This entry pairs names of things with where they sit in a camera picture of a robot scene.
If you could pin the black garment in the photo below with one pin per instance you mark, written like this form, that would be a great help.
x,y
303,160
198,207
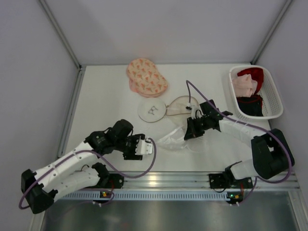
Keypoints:
x,y
251,105

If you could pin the red garment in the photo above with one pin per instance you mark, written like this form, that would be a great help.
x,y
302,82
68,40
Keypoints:
x,y
257,77

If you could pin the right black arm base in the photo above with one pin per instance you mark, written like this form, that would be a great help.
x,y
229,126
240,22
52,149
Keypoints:
x,y
221,181

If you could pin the white round mesh laundry bag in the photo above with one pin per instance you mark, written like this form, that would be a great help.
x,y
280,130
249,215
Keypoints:
x,y
152,110

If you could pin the aluminium mounting rail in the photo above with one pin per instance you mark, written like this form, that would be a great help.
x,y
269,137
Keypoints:
x,y
195,181

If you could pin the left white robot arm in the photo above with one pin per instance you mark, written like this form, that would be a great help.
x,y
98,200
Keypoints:
x,y
80,168

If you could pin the pink floral laundry bag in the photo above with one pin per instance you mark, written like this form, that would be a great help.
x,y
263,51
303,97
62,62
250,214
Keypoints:
x,y
145,78

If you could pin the white slotted cable duct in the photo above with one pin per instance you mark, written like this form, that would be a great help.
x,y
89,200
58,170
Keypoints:
x,y
155,196

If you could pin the white bra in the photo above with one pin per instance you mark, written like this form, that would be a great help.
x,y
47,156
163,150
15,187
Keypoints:
x,y
175,141

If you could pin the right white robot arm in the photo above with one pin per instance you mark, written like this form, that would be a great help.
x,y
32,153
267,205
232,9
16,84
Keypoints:
x,y
269,151

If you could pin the pink garment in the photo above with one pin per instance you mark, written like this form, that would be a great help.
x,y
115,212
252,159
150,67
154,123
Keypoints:
x,y
244,86

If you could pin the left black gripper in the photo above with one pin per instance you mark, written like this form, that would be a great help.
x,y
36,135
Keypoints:
x,y
131,147

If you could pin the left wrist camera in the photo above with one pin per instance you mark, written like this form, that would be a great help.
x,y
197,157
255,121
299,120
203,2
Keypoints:
x,y
144,147

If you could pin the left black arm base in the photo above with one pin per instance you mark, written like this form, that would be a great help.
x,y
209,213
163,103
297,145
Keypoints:
x,y
111,181

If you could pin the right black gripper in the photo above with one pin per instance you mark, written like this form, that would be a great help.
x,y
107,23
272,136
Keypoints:
x,y
192,127

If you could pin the white plastic laundry basket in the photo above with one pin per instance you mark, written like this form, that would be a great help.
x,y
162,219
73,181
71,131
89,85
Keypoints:
x,y
272,105

